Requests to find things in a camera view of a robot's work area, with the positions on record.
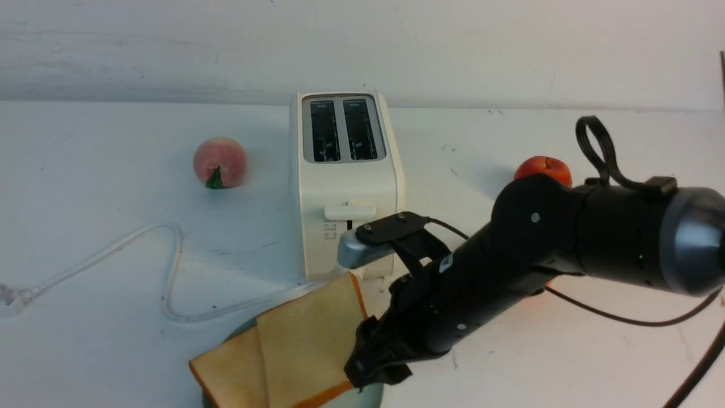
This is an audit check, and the white power cable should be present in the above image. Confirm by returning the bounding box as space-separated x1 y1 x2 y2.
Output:
0 222 326 324

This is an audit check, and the light blue plate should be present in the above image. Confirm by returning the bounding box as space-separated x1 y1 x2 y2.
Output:
205 318 383 407

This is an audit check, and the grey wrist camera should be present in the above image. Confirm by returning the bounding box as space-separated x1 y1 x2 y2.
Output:
336 211 430 270

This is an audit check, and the red apple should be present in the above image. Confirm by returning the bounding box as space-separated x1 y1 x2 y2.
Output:
513 155 573 188

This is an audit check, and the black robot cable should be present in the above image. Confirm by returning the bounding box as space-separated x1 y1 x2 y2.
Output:
425 116 725 408

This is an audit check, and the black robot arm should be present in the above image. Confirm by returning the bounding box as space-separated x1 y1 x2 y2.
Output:
338 174 723 388

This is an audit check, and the white two-slot toaster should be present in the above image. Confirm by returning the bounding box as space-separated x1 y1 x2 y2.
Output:
289 91 406 281

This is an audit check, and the pink peach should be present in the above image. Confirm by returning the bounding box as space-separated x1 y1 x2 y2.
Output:
193 137 249 189

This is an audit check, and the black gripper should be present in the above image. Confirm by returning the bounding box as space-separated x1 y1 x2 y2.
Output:
344 271 454 388

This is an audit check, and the toast slice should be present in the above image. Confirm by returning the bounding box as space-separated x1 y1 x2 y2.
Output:
189 327 270 407
257 273 368 407

